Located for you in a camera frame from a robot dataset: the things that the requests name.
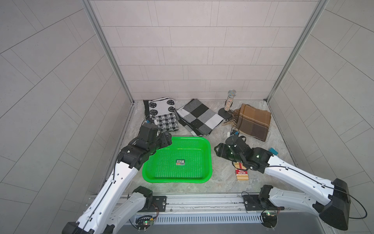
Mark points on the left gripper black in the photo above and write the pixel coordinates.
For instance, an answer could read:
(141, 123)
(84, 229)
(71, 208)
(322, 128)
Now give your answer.
(165, 138)

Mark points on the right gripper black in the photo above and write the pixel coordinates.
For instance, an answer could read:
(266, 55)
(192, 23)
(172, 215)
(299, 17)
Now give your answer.
(221, 149)

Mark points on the black white smiley houndstooth scarf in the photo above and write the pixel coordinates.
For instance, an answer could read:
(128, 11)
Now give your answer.
(162, 113)

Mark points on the brown plaid fringed scarf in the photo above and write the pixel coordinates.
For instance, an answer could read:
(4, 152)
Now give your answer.
(251, 121)

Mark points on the green plastic basket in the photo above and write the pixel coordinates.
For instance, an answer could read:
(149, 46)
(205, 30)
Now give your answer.
(187, 160)

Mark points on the grey black checkered scarf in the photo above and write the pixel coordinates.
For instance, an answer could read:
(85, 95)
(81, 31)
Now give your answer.
(198, 118)

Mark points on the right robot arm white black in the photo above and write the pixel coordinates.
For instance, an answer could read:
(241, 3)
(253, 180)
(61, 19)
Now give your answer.
(327, 199)

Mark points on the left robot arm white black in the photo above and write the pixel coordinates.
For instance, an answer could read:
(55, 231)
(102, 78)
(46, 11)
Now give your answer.
(102, 217)

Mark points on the basket label sticker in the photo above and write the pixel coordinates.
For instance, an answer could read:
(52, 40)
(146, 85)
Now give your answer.
(180, 162)

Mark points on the red playing card box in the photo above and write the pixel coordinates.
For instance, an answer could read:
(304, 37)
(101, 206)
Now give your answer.
(241, 172)

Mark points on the clear tube on black stand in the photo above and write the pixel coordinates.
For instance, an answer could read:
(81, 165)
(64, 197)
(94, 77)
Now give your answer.
(226, 112)

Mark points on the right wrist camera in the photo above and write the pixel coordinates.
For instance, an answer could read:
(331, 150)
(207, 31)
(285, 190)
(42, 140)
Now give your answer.
(233, 135)

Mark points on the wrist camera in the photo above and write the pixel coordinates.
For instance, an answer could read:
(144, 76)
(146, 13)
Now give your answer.
(233, 135)
(148, 132)

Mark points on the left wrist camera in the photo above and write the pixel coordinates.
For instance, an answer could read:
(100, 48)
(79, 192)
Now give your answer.
(148, 132)

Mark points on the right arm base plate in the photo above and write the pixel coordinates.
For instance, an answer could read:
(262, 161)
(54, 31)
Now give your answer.
(255, 203)

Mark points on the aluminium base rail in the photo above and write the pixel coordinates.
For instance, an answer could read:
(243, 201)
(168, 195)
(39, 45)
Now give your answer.
(188, 203)

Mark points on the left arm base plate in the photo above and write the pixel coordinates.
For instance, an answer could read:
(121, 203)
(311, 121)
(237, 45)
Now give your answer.
(157, 203)

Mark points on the right controller board with wires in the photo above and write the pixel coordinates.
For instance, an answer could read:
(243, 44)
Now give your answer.
(269, 219)

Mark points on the controller board with wires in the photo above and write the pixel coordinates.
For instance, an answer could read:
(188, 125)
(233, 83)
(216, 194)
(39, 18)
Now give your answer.
(146, 221)
(269, 219)

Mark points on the left controller board with wires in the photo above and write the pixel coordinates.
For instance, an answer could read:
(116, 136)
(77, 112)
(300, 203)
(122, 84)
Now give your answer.
(146, 221)

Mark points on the left aluminium corner post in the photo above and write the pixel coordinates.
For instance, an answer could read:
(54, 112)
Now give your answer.
(103, 41)

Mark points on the aluminium corner post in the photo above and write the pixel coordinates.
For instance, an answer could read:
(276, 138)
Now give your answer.
(103, 41)
(317, 12)

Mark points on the right aluminium corner post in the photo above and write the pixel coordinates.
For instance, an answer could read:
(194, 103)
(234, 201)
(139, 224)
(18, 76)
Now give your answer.
(317, 12)

